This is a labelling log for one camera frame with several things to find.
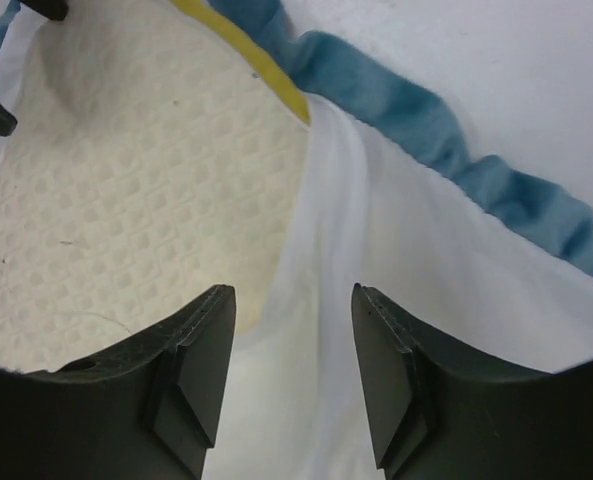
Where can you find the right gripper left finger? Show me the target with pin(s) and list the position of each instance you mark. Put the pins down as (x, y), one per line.
(147, 407)

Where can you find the cream yellow pillow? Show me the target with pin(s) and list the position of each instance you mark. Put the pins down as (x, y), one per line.
(159, 152)

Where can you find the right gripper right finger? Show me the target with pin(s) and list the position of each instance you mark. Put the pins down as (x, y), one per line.
(440, 409)

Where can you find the blue white pillowcase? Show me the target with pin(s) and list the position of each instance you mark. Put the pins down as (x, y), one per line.
(390, 198)

